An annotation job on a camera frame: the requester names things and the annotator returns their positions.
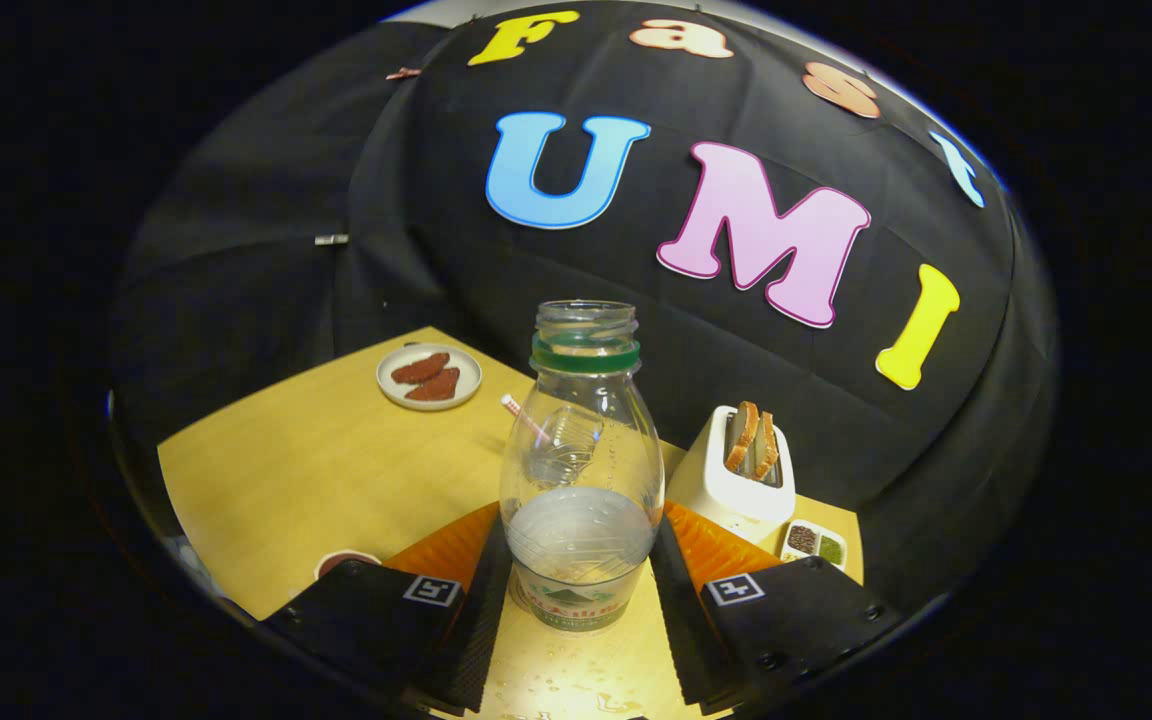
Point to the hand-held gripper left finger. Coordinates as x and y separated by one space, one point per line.
481 630

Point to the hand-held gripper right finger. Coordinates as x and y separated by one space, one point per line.
684 630

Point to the clear plastic juice bottle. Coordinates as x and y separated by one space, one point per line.
581 540

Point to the white toaster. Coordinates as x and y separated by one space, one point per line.
716 495

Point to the white divided bean dish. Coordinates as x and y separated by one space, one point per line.
814 545

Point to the toasted bread slice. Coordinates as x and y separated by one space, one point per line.
767 448
741 435

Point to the red striped straw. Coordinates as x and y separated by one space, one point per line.
509 402

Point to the wooden table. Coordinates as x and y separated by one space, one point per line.
316 470

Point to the red sausage piece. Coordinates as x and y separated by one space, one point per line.
419 368
436 386

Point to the white round plate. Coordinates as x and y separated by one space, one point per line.
466 365

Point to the black backdrop cloth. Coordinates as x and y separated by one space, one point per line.
336 180

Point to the pink cloth clip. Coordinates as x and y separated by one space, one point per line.
403 73

